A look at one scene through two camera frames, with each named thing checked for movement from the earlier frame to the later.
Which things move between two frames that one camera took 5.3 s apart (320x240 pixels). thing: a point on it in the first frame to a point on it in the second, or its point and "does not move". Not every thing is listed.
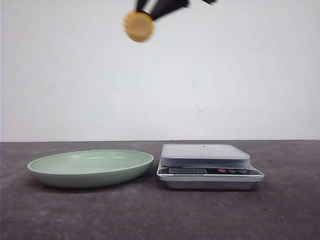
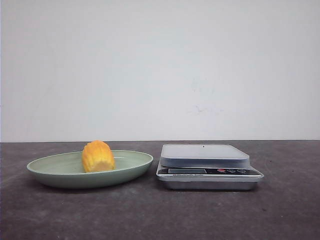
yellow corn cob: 138,25 to 97,156
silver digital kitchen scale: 206,166 does not move
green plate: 90,168 does not move
